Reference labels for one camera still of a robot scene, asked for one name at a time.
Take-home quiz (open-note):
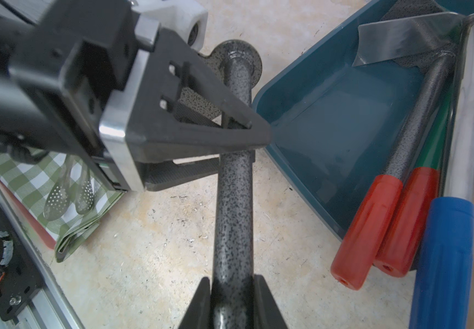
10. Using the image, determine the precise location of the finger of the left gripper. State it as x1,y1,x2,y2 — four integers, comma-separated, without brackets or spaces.
143,157,219,191
125,28,272,163

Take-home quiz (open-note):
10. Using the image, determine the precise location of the metal slotted spoon pair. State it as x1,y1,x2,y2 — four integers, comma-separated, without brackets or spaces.
43,155,95,222

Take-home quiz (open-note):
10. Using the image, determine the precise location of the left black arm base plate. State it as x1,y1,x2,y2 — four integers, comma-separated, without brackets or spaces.
0,207,43,322

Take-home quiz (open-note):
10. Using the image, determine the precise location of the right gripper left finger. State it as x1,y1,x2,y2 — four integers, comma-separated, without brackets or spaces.
178,277,210,329

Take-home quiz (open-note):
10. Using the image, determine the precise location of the green hoe red grip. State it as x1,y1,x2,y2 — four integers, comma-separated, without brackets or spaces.
373,81,456,278

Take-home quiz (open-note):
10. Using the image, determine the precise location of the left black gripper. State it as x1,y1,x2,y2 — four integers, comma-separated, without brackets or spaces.
0,1,163,191

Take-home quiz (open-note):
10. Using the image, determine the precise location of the green white checkered cloth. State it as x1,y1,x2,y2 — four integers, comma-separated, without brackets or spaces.
0,153,122,263

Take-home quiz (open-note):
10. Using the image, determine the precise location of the chrome hoe blue grip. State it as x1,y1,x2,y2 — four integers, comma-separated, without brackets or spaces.
355,12,474,328

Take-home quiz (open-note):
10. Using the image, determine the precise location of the grey hoe red grip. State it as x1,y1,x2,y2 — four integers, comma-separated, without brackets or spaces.
179,39,263,329
331,1,462,290

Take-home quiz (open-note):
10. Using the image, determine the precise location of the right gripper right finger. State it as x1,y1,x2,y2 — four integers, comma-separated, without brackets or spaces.
253,274,288,329

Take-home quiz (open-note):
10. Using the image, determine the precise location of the teal plastic storage box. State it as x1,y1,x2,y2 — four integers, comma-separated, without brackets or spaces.
253,1,423,239

